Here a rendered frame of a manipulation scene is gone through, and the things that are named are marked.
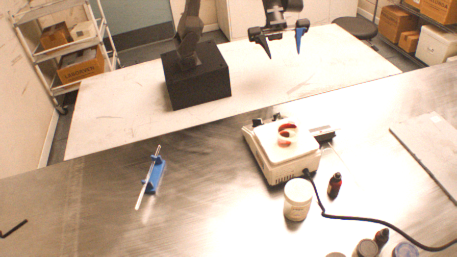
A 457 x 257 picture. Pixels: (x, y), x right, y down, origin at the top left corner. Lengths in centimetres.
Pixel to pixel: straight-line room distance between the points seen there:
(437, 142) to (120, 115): 97
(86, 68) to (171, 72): 189
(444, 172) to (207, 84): 70
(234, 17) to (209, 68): 224
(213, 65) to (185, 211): 45
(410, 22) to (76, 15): 361
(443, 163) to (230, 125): 59
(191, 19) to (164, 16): 271
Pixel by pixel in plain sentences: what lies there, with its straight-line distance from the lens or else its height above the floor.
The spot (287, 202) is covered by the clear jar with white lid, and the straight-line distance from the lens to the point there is 58.
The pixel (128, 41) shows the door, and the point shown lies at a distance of 363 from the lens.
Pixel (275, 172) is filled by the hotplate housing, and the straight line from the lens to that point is 63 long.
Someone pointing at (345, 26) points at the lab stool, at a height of 64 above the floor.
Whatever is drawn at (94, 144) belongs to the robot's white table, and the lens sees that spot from 92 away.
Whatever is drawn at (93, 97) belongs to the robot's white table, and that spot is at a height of 90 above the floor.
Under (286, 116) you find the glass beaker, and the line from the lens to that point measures 62.
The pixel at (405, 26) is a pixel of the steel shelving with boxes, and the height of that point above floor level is 31.
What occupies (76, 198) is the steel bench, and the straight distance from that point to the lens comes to 81.
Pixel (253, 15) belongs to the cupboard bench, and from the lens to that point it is 316.
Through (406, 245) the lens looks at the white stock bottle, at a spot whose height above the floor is 101.
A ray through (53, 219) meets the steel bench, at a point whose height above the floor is 90.
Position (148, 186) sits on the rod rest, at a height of 92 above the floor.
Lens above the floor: 146
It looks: 43 degrees down
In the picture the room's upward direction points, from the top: 7 degrees counter-clockwise
